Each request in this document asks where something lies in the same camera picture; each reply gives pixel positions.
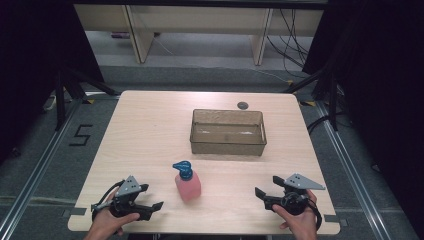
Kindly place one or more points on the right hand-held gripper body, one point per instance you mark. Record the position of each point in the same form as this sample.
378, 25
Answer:
293, 201

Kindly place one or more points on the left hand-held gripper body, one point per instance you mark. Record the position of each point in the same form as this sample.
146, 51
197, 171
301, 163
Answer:
128, 188

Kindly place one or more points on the pink soap bottle blue pump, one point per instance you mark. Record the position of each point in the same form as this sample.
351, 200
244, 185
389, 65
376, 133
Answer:
188, 186

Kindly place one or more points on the clear brown plastic box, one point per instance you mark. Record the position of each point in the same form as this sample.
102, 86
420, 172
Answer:
228, 141

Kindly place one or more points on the person's right hand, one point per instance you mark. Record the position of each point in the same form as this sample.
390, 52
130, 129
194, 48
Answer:
300, 223

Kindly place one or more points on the person's left hand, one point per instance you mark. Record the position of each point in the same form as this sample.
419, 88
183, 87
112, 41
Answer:
106, 223

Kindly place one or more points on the grey tape strip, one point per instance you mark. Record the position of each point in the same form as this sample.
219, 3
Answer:
333, 219
75, 211

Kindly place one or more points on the round dark table grommet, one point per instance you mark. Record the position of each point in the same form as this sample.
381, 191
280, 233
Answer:
242, 105

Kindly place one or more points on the black metal stand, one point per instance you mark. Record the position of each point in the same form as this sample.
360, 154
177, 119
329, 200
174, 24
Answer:
328, 96
65, 96

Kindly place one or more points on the black curtain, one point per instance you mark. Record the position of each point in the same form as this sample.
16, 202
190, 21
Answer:
383, 83
33, 66

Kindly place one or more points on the light wooden desk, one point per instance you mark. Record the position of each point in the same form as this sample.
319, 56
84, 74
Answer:
200, 20

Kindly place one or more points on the silver metal floor rail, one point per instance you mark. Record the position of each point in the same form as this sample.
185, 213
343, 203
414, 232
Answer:
353, 173
36, 173

